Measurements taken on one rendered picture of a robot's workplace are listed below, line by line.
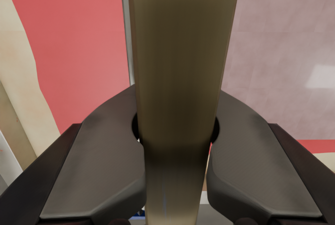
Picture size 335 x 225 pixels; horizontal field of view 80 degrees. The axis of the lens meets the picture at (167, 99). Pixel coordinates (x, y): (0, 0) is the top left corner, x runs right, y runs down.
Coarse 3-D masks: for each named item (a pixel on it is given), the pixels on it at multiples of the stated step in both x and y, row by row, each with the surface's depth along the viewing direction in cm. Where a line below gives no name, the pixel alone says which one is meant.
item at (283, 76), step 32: (32, 32) 23; (64, 32) 23; (96, 32) 23; (256, 32) 24; (288, 32) 24; (320, 32) 24; (64, 64) 25; (96, 64) 26; (256, 64) 26; (288, 64) 26; (320, 64) 26; (64, 96) 28; (96, 96) 28; (256, 96) 28; (288, 96) 28; (320, 96) 28; (64, 128) 31; (288, 128) 31; (320, 128) 32
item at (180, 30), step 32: (160, 0) 5; (192, 0) 5; (224, 0) 5; (160, 32) 5; (192, 32) 5; (224, 32) 6; (160, 64) 6; (192, 64) 6; (224, 64) 6; (160, 96) 6; (192, 96) 7; (160, 128) 7; (192, 128) 7; (160, 160) 8; (192, 160) 8; (160, 192) 9; (192, 192) 9; (160, 224) 11; (192, 224) 11
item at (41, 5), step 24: (24, 0) 22; (48, 0) 22; (72, 0) 22; (96, 0) 22; (120, 0) 22; (240, 0) 22; (264, 0) 22; (288, 0) 22; (312, 0) 22; (24, 24) 23; (48, 24) 23; (72, 24) 23; (96, 24) 23; (120, 24) 23; (240, 24) 23; (264, 24) 23; (288, 24) 23; (312, 24) 23
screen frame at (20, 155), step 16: (0, 96) 26; (0, 112) 26; (0, 128) 26; (16, 128) 29; (0, 144) 28; (16, 144) 29; (0, 160) 29; (16, 160) 29; (32, 160) 33; (16, 176) 31
